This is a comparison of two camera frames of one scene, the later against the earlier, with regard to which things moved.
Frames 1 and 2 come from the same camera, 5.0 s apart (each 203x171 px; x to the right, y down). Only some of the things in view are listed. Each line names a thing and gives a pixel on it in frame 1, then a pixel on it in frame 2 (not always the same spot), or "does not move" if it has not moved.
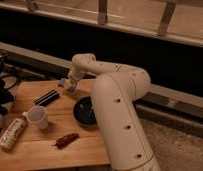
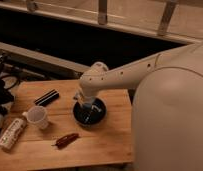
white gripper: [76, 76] -> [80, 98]
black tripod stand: [4, 93] does not move
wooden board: [52, 136] does not move
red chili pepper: [65, 140] does not move
